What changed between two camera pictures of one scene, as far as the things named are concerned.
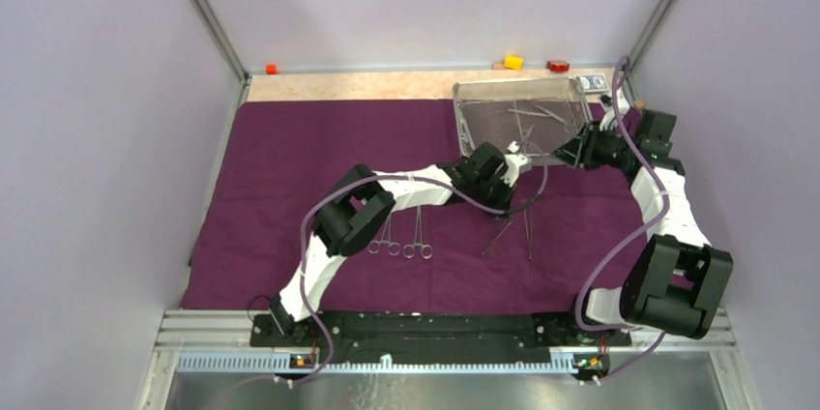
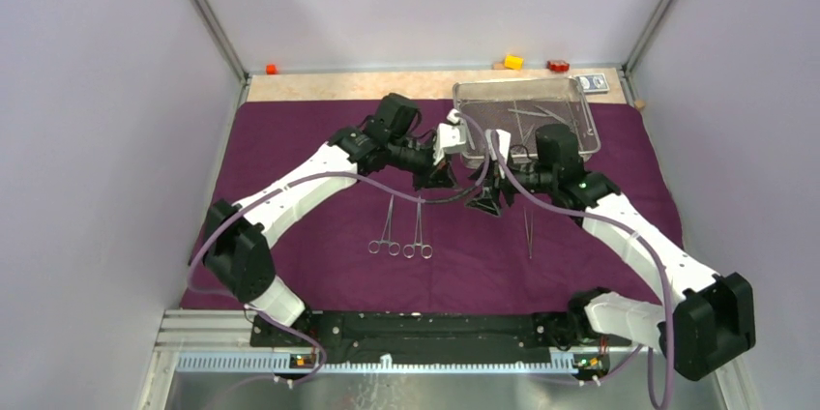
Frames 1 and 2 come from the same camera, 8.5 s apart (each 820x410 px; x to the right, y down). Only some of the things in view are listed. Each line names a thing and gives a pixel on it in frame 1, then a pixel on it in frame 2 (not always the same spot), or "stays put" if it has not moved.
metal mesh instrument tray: [540, 116] stays put
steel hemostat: [425, 249] stays put
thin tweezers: [526, 226] stays put
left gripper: [503, 200] -> [433, 176]
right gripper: [594, 135] -> [497, 181]
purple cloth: [270, 185] stays put
